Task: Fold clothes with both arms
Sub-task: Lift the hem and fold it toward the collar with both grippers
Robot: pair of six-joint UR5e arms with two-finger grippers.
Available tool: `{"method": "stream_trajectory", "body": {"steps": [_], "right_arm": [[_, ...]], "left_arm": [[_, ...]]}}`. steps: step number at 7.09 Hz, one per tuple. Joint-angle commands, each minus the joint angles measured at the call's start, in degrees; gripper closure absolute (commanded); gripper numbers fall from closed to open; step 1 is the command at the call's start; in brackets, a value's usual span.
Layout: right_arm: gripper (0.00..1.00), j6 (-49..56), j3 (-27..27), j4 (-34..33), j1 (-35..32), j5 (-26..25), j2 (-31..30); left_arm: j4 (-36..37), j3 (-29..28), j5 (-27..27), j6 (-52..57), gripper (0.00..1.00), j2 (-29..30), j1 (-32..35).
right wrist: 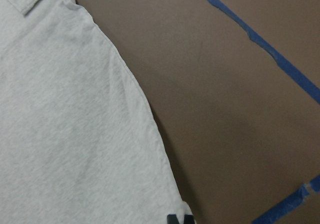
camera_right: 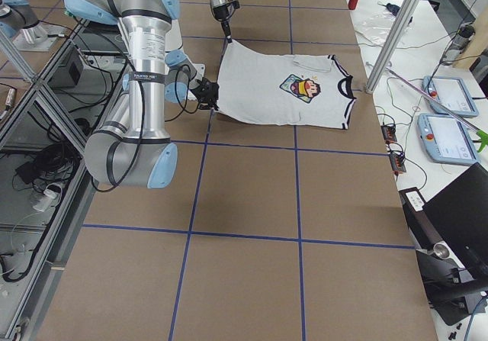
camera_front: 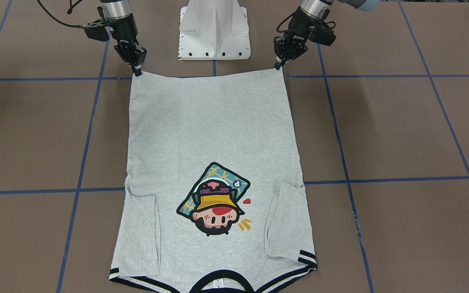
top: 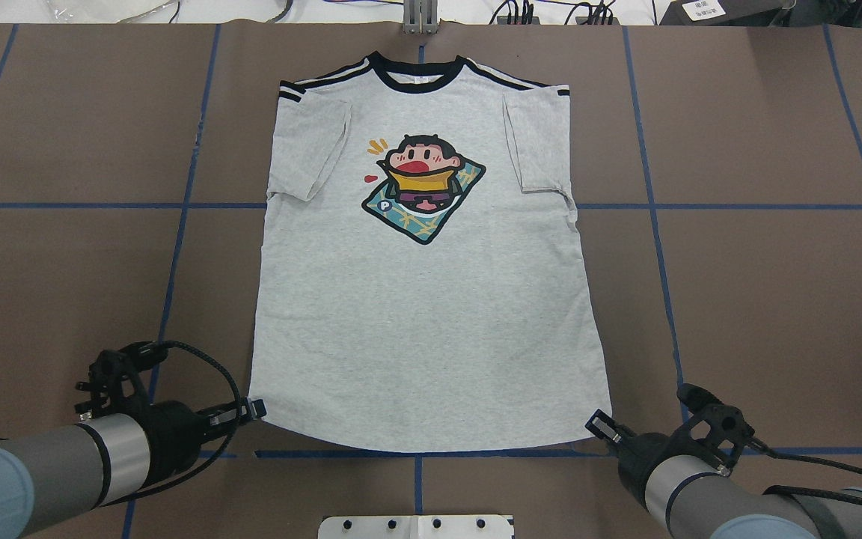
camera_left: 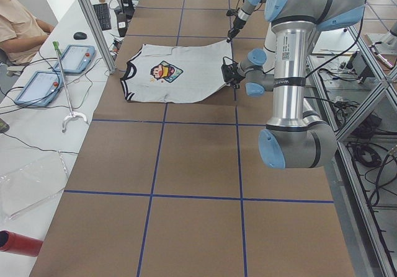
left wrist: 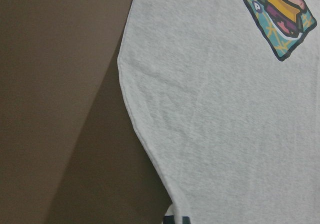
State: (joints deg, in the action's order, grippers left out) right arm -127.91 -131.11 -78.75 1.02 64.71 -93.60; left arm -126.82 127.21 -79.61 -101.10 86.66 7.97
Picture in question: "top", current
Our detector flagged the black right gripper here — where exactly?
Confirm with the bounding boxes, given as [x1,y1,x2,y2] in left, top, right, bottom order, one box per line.
[585,409,683,499]

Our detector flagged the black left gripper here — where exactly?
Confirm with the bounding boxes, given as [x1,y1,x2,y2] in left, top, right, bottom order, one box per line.
[143,398,267,480]

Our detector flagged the grey cartoon print t-shirt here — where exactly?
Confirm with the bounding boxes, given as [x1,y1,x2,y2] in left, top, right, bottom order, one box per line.
[249,52,611,453]

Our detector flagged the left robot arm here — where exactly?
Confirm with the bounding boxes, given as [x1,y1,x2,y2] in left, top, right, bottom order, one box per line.
[0,397,266,538]

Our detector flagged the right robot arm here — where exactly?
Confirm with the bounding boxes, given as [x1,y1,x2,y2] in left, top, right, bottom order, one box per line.
[586,405,862,538]

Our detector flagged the grey usb hub right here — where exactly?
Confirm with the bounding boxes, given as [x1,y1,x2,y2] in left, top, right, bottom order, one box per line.
[568,1,619,26]

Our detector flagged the grey usb hub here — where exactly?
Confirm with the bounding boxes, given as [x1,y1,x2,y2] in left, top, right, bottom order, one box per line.
[488,1,539,26]
[568,1,619,26]

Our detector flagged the grey usb hub left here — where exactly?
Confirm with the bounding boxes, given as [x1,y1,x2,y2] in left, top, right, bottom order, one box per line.
[488,1,539,26]

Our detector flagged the black laptop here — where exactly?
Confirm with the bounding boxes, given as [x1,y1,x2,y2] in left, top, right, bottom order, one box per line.
[658,1,862,28]

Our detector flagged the white paper in plastic sleeve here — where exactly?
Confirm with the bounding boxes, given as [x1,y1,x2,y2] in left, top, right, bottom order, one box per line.
[43,1,179,24]

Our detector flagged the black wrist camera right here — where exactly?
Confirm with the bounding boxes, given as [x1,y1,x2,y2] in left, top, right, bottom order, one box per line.
[675,383,756,475]

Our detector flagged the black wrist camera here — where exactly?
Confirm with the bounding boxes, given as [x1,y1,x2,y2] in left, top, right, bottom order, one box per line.
[74,341,168,421]
[675,383,756,475]

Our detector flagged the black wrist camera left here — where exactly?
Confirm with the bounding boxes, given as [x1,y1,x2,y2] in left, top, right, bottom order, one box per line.
[74,341,168,421]

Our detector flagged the white camera pole base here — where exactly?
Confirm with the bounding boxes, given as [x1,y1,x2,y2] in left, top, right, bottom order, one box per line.
[317,514,516,538]

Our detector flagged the aluminium frame post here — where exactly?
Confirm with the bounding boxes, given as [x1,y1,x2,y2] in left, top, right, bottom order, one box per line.
[401,0,440,35]

